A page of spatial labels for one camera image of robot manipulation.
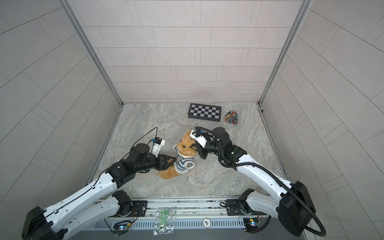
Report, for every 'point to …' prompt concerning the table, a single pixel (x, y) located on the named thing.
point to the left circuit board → (121, 228)
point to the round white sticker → (206, 222)
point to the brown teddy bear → (183, 148)
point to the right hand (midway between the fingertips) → (190, 146)
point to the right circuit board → (251, 224)
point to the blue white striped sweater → (186, 162)
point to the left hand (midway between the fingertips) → (176, 159)
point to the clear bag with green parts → (165, 221)
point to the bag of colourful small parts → (231, 117)
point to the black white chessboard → (205, 112)
